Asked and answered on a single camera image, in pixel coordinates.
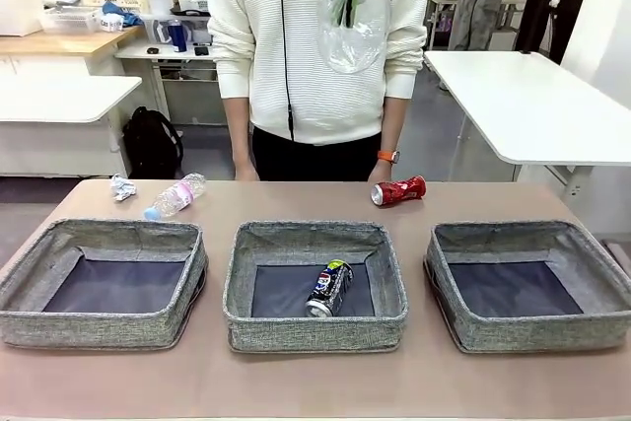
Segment clear plastic cup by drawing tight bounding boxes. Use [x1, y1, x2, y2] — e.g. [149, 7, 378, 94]
[316, 0, 388, 74]

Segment crushed red soda can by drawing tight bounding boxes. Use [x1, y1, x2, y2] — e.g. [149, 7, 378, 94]
[370, 175, 427, 207]

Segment clear plastic water bottle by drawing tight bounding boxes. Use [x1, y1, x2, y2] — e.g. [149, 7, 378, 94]
[143, 172, 207, 221]

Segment black Pepsi can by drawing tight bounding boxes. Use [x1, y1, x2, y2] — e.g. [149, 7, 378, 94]
[304, 258, 355, 317]

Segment person's left forearm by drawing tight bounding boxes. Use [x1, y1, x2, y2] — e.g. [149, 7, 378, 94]
[376, 95, 402, 154]

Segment person's left hand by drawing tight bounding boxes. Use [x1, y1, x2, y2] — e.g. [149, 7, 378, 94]
[367, 160, 393, 183]

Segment person's white knit sweater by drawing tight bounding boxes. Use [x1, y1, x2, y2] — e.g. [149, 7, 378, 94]
[206, 0, 429, 147]

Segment blue drink bottle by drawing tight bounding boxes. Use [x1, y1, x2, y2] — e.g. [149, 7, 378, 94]
[168, 19, 189, 54]

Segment clear bin with blue label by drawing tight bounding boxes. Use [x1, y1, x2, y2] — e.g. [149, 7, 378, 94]
[141, 14, 214, 45]

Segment person's black trousers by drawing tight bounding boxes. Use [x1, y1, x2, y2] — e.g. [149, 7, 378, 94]
[250, 125, 384, 182]

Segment white background desk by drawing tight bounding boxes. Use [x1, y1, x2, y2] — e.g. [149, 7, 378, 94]
[114, 39, 229, 127]

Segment large white table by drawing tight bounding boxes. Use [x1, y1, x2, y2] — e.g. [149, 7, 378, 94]
[423, 49, 631, 205]

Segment blue cloth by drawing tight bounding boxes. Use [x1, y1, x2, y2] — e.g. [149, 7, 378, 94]
[101, 0, 145, 28]

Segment white plastic mesh basket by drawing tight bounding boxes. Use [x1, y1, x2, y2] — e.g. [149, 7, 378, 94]
[40, 5, 104, 35]

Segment wooden workbench top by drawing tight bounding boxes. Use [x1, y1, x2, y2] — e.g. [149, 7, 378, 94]
[0, 24, 145, 58]

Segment crumpled paper ball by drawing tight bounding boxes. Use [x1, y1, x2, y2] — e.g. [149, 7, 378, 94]
[108, 174, 138, 203]

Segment white desk with drawers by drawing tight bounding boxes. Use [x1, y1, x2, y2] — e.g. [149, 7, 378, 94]
[0, 75, 144, 178]

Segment white storage box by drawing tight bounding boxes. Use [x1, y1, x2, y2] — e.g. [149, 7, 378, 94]
[0, 0, 44, 38]

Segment grey fabric basket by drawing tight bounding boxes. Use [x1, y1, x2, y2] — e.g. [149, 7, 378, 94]
[0, 217, 208, 349]
[222, 221, 409, 354]
[424, 221, 631, 354]

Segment thin black cord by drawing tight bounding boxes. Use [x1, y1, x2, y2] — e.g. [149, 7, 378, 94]
[275, 0, 296, 143]

